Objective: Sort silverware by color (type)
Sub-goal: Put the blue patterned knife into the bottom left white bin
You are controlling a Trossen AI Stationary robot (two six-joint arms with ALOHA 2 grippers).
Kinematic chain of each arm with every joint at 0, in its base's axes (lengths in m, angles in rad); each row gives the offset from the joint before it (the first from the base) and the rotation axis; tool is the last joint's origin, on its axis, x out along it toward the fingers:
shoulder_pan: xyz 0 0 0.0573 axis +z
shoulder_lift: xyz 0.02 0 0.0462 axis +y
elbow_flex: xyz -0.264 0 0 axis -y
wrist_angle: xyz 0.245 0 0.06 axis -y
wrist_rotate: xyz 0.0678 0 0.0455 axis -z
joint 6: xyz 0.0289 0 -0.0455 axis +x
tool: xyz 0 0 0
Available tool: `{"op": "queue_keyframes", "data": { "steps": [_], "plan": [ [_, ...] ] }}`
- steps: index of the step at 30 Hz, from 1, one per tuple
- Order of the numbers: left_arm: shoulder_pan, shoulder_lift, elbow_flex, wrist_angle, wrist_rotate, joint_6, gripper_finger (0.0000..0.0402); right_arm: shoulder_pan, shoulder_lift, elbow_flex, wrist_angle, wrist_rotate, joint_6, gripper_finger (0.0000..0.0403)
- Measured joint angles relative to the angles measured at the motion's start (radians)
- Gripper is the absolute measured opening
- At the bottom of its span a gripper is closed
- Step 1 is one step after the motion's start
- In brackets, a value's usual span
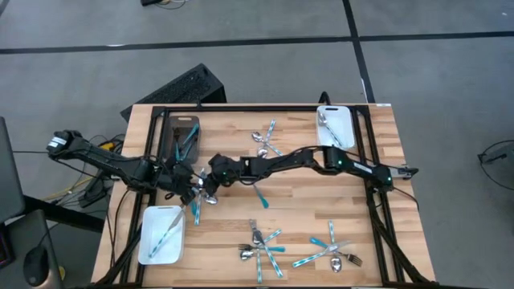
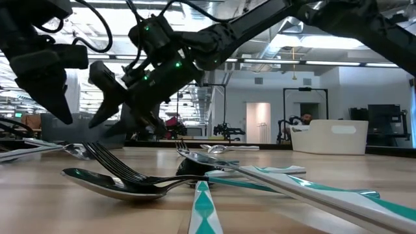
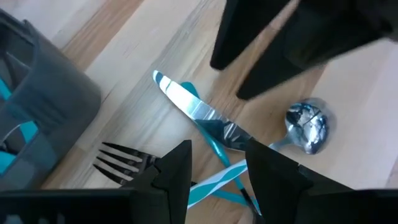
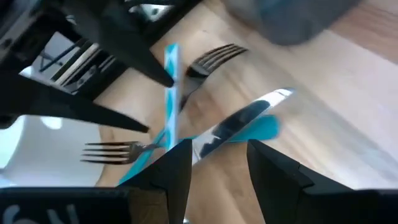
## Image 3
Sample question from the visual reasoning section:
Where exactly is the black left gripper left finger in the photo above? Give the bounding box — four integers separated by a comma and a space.
123, 139, 193, 224

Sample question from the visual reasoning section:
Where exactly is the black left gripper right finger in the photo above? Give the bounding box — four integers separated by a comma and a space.
245, 138, 313, 224

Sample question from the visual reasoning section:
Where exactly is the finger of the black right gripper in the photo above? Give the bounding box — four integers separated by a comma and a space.
236, 2, 326, 100
210, 0, 290, 71

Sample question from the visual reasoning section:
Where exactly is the fork with solid teal handle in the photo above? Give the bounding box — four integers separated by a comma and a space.
93, 142, 261, 208
0, 151, 16, 175
180, 81, 262, 215
6, 120, 40, 144

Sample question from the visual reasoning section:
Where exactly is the spoon with patterned teal handle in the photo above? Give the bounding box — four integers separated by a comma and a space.
188, 98, 336, 208

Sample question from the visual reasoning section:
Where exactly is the knife with patterned teal handle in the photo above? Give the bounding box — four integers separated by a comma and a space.
152, 70, 254, 153

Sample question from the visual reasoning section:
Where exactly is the dark grey plastic bin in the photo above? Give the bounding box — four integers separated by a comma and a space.
0, 7, 102, 191

